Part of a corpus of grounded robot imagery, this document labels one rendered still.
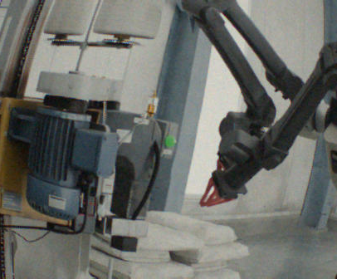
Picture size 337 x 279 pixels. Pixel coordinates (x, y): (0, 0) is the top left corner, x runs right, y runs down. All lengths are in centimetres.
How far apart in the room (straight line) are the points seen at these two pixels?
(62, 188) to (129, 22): 42
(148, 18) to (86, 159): 37
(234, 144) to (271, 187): 799
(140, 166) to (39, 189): 53
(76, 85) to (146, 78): 628
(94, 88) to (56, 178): 22
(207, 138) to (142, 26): 689
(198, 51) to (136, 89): 65
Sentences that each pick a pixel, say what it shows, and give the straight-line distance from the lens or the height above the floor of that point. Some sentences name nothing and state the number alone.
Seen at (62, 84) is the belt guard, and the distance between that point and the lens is 189.
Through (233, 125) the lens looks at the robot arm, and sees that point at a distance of 219.
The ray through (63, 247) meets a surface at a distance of 246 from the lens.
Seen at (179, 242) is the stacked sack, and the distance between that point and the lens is 519.
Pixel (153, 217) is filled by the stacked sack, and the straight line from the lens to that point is 584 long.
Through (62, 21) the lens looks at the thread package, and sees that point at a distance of 221.
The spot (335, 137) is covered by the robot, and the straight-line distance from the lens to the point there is 227.
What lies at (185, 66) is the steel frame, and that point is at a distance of 822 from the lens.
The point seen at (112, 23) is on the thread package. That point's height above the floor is 156.
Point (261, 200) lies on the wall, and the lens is 992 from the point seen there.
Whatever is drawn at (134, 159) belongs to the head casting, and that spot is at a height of 123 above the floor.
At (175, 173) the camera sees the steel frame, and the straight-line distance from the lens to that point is 810.
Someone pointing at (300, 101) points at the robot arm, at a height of 146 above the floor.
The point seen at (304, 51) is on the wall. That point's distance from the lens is 1036.
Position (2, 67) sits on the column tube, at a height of 142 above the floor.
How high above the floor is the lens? 142
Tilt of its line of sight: 3 degrees down
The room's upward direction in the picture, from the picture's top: 11 degrees clockwise
